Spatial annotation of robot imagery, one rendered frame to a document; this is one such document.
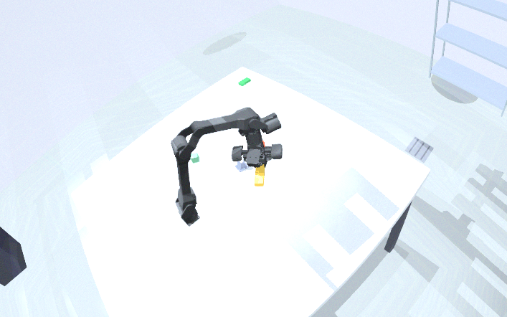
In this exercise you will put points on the mint green block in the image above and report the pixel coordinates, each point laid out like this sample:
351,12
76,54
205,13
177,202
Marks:
195,157

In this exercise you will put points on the green flat block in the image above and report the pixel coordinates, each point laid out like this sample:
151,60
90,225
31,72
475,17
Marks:
244,81

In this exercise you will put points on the yellow bar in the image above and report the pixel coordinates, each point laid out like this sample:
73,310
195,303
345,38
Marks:
259,176

